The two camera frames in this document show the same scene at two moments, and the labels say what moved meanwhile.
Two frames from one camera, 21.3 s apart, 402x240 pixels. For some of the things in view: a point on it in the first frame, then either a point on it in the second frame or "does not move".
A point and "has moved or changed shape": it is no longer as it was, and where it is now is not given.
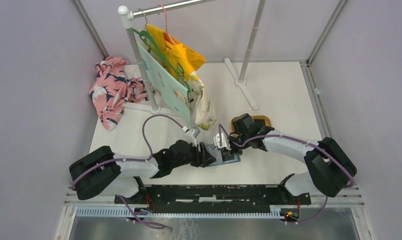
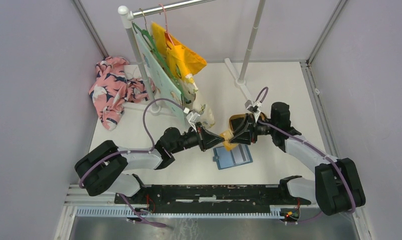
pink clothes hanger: [165, 33] does not move
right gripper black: [232, 152] to [245, 134]
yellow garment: [182, 59] does not move
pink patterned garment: [112, 89] does not move
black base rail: [214, 198] does not move
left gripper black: [203, 158] to [206, 139]
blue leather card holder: [213, 149] has moved or changed shape
